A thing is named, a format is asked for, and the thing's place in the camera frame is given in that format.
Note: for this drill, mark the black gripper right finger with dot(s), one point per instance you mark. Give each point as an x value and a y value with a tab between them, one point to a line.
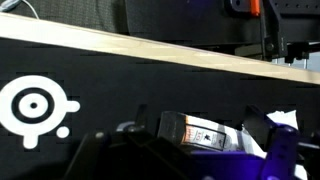
280	143

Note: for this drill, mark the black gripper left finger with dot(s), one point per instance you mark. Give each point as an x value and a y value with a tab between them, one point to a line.
140	116

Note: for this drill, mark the black desk mat white logo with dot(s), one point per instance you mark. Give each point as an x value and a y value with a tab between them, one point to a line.
133	83

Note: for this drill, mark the orange black white package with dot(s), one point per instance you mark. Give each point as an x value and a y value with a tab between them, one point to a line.
173	128

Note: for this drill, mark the black optical breadboard table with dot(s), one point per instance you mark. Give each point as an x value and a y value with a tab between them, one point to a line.
301	13

